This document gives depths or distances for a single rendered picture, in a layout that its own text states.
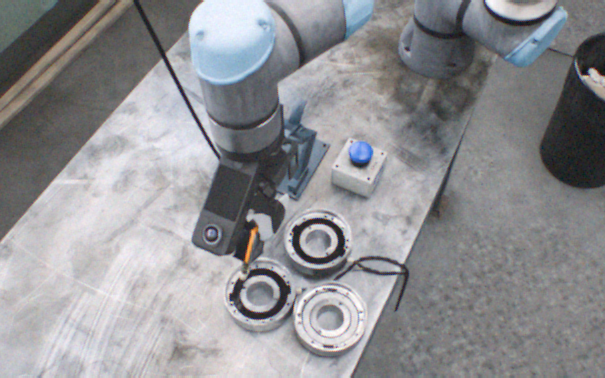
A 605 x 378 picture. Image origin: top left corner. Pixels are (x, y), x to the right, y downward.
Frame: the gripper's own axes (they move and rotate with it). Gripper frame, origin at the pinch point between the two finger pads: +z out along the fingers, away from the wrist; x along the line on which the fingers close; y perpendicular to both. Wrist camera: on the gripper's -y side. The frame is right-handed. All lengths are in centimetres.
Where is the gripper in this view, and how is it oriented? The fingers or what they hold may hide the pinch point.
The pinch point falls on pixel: (253, 234)
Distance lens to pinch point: 78.0
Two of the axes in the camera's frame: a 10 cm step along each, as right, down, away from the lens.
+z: 0.1, 5.4, 8.4
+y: 4.5, -7.5, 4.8
